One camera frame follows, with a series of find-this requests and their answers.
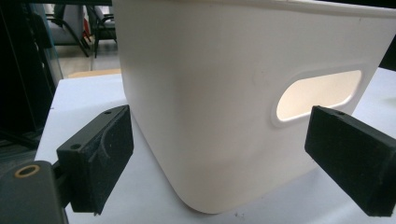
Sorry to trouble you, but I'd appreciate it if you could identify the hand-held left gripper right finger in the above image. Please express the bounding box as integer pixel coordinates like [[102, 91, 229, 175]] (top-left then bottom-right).
[[304, 105, 396, 217]]

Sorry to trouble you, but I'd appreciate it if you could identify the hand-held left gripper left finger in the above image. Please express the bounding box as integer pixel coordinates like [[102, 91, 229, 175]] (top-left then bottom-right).
[[56, 105, 134, 217]]

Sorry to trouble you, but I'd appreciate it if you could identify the white plastic storage bin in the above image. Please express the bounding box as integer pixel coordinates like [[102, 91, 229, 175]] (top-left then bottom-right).
[[111, 0, 396, 215]]

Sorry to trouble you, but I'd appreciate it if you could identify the dark stand with glass panel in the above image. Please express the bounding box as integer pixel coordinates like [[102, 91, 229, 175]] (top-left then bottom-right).
[[0, 2, 64, 149]]

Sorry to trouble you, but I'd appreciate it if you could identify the black metal chair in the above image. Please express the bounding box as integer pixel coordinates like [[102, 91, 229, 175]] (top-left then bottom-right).
[[88, 5, 118, 59]]

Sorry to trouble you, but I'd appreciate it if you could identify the grey upholstered chair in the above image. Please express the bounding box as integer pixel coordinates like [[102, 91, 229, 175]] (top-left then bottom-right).
[[43, 4, 92, 58]]

